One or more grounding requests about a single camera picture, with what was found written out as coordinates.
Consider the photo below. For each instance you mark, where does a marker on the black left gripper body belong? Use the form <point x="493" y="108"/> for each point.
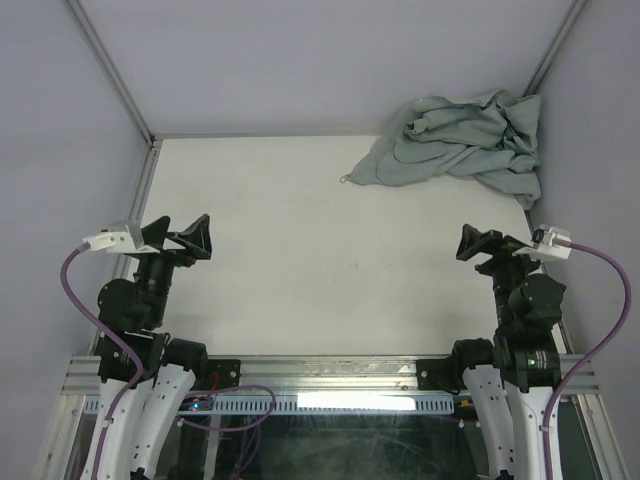
<point x="163" y="262"/>

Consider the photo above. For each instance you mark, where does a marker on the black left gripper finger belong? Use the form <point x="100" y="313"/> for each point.
<point x="154" y="233"/>
<point x="195" y="239"/>

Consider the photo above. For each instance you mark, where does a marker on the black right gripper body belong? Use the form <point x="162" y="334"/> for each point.
<point x="502" y="265"/>

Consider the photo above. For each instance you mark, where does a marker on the grey zip-up jacket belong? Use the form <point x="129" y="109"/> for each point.
<point x="492" y="138"/>

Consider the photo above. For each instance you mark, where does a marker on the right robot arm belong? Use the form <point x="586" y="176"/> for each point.
<point x="511" y="378"/>

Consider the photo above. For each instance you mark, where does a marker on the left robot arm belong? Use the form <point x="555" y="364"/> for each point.
<point x="144" y="374"/>

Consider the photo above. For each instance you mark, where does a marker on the small electronics board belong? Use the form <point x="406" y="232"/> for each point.
<point x="198" y="404"/>

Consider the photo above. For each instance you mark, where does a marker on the black yellow connector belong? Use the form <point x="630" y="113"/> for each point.
<point x="464" y="408"/>

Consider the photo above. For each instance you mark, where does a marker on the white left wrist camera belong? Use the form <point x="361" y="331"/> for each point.
<point x="120" y="238"/>

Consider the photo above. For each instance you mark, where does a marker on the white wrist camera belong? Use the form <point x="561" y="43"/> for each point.
<point x="548" y="244"/>
<point x="120" y="238"/>

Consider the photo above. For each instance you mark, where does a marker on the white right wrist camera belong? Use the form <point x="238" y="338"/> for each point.
<point x="548" y="244"/>

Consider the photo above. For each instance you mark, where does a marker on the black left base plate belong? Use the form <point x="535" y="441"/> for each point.
<point x="222" y="373"/>

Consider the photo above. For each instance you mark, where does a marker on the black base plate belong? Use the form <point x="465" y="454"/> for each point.
<point x="222" y="373"/>
<point x="436" y="375"/>

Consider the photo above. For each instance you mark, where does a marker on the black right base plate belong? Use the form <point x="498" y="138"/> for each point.
<point x="436" y="375"/>

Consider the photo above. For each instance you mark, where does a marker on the grey slotted cable duct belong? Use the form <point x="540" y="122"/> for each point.
<point x="325" y="403"/>

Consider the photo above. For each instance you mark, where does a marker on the aluminium front rail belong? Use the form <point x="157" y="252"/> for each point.
<point x="293" y="374"/>

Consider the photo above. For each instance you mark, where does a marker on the left aluminium frame post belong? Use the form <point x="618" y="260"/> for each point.
<point x="88" y="31"/>

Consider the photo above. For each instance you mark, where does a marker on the aluminium frame post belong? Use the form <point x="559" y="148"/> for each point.
<point x="88" y="31"/>
<point x="569" y="20"/>

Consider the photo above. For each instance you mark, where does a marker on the right aluminium frame post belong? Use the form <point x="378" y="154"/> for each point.
<point x="569" y="20"/>

